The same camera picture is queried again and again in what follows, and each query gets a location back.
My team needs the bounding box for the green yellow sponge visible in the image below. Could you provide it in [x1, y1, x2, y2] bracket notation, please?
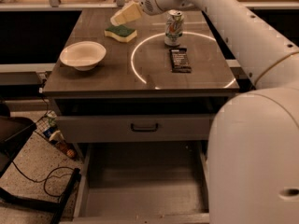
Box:
[104, 25, 137, 43]

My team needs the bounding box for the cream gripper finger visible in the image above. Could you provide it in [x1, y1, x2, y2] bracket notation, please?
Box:
[110, 1, 143, 26]

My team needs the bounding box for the grey drawer cabinet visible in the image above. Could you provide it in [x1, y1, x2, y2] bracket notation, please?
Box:
[43, 7, 240, 161]

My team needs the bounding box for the black drawer handle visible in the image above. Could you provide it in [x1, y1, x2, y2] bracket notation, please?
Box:
[130, 123, 159, 133]

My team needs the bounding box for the black floor cable left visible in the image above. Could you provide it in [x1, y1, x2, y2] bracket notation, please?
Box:
[11, 161, 76, 199]

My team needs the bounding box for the closed grey top drawer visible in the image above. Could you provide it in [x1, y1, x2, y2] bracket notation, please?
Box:
[56, 114, 214, 143]

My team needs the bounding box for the white bowl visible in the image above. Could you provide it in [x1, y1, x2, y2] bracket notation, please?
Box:
[60, 41, 107, 71]

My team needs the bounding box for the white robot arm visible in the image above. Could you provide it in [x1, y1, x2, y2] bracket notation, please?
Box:
[111, 0, 299, 224]

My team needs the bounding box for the black chair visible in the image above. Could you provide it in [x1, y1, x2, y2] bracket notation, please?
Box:
[0, 103, 82, 224]

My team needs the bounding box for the wire basket with items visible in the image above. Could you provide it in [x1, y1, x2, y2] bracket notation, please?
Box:
[36, 111, 78, 160]

